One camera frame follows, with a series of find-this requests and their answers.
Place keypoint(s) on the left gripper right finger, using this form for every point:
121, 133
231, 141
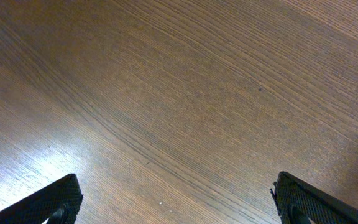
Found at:
299, 202

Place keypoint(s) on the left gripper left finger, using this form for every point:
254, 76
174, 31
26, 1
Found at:
58, 202

